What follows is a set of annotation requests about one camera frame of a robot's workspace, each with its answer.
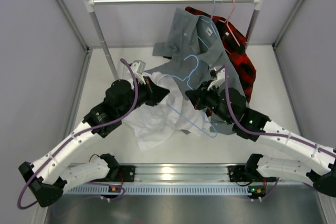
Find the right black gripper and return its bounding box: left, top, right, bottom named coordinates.
left=185, top=80, right=233, bottom=125

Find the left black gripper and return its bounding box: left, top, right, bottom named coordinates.
left=118, top=76, right=170, bottom=118

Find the white shirt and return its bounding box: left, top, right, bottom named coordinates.
left=123, top=72, right=211, bottom=152

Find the light blue hanger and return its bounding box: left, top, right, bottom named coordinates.
left=166, top=55, right=218, bottom=139

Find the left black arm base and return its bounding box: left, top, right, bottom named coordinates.
left=114, top=165, right=135, bottom=183

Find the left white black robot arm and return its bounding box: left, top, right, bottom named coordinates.
left=18, top=77, right=170, bottom=207

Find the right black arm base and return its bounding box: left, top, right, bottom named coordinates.
left=228, top=165, right=277, bottom=202

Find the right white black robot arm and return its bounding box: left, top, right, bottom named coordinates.
left=185, top=83, right=335, bottom=197

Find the grey button-up shirt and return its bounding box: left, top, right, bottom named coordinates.
left=148, top=8, right=244, bottom=95

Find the red black plaid shirt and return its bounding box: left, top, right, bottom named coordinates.
left=184, top=6, right=257, bottom=104

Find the blue hanger holding grey shirt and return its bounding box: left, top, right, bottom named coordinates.
left=196, top=0, right=219, bottom=49

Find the white metal clothes rack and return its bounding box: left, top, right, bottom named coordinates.
left=81, top=0, right=268, bottom=80

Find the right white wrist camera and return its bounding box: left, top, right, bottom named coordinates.
left=207, top=66, right=225, bottom=91

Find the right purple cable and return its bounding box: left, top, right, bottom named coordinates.
left=209, top=63, right=336, bottom=204

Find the pink wire hanger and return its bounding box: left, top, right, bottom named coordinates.
left=220, top=0, right=240, bottom=47

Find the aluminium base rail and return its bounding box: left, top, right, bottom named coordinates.
left=65, top=163, right=329, bottom=183

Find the slotted grey cable duct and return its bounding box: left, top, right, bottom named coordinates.
left=66, top=185, right=251, bottom=196

